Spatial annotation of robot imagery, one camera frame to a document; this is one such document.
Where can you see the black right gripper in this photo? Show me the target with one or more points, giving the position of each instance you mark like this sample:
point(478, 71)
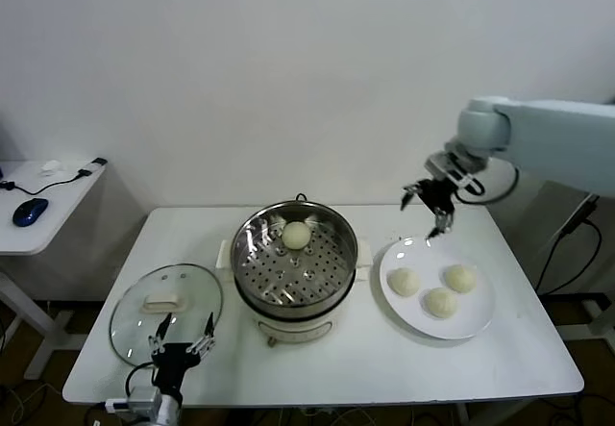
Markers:
point(439, 195)

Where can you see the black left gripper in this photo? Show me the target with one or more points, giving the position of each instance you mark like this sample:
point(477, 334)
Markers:
point(173, 358)

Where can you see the white steamed baozi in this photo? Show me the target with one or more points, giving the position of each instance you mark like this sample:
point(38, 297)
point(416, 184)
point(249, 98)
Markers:
point(294, 235)
point(439, 303)
point(403, 282)
point(460, 278)

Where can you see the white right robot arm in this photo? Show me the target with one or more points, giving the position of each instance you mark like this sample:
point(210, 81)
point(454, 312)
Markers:
point(552, 132)

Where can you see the stainless steel steamer basket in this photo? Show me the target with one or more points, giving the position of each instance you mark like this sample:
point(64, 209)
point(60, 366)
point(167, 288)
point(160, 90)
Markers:
point(307, 277)

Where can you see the white round plate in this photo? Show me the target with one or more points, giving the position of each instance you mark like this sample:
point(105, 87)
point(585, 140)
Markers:
point(461, 322)

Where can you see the white side desk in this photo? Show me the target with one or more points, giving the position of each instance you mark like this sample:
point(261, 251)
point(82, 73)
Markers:
point(62, 214)

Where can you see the white adapter with black plugs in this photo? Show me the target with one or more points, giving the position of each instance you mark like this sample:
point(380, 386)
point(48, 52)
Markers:
point(93, 166)

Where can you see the blue computer mouse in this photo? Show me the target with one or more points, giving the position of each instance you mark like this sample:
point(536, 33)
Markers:
point(30, 211)

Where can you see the white shelf table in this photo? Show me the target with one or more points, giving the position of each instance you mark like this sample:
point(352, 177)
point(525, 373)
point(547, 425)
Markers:
point(603, 320)

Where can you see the white crumpled tissue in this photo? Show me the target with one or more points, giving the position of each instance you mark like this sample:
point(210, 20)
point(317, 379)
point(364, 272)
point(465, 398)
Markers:
point(53, 167)

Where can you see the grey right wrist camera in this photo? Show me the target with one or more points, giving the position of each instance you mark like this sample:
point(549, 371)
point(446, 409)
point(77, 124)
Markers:
point(438, 165)

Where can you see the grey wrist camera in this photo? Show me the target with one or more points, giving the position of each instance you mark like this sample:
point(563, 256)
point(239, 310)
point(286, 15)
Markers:
point(141, 399)
point(438, 165)

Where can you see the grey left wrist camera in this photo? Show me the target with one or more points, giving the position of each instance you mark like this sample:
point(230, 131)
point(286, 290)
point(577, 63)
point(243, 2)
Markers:
point(141, 399)

